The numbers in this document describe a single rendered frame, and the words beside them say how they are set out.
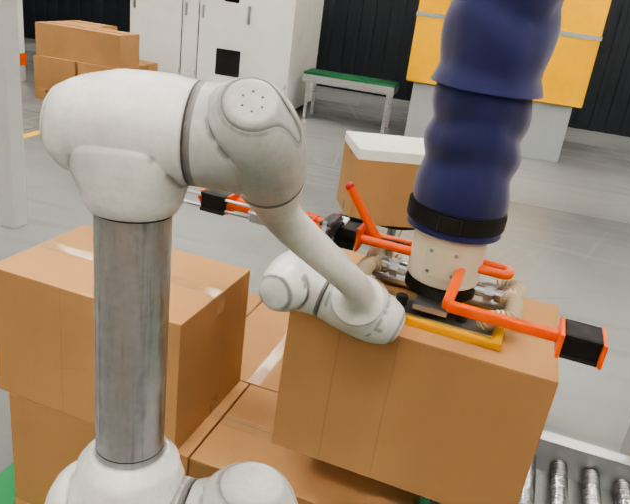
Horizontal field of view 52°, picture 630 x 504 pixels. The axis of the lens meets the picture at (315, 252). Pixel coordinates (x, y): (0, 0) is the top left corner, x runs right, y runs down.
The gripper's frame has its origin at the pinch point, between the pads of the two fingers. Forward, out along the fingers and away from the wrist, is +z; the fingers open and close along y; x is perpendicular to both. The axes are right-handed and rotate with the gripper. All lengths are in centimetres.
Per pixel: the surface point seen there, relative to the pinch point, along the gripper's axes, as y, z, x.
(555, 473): 66, 22, 69
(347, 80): 64, 707, -202
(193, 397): 53, -13, -31
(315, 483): 66, -14, 7
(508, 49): -49, -11, 31
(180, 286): 25.9, -3.1, -41.7
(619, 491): 66, 23, 86
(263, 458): 66, -12, -9
